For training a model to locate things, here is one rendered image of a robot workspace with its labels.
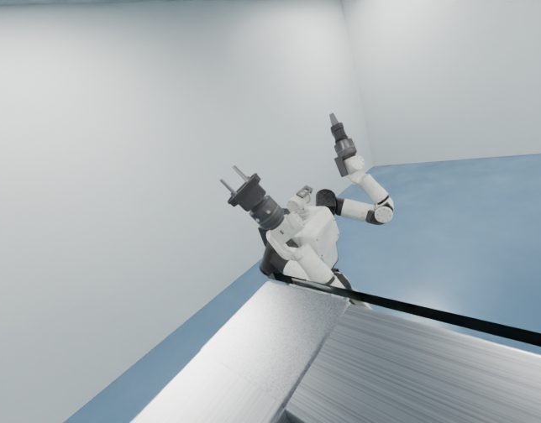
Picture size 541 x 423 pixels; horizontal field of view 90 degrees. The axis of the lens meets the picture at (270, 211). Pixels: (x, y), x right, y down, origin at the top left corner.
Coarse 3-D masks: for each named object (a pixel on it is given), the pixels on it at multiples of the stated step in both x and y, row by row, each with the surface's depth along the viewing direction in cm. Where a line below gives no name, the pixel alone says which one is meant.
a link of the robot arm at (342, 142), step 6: (336, 126) 123; (342, 126) 123; (336, 132) 125; (342, 132) 124; (336, 138) 125; (342, 138) 125; (348, 138) 124; (336, 144) 126; (342, 144) 124; (348, 144) 124; (354, 144) 125; (336, 150) 127; (342, 150) 125
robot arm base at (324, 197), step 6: (318, 192) 135; (324, 192) 134; (330, 192) 134; (318, 198) 133; (324, 198) 132; (330, 198) 132; (318, 204) 130; (324, 204) 130; (330, 204) 130; (330, 210) 131
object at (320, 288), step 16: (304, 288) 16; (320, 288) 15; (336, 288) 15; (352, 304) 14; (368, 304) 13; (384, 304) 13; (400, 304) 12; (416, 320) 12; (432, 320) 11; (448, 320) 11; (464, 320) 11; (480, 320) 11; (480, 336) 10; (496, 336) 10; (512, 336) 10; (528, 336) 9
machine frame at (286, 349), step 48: (288, 288) 16; (240, 336) 14; (288, 336) 13; (336, 336) 12; (384, 336) 11; (432, 336) 11; (192, 384) 12; (240, 384) 11; (288, 384) 11; (336, 384) 10; (384, 384) 10; (432, 384) 9; (480, 384) 9; (528, 384) 8
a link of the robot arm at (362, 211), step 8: (344, 200) 133; (344, 208) 131; (352, 208) 130; (360, 208) 129; (368, 208) 128; (384, 208) 122; (344, 216) 133; (352, 216) 131; (360, 216) 129; (368, 216) 127; (376, 216) 124; (384, 216) 123; (392, 216) 122; (376, 224) 127
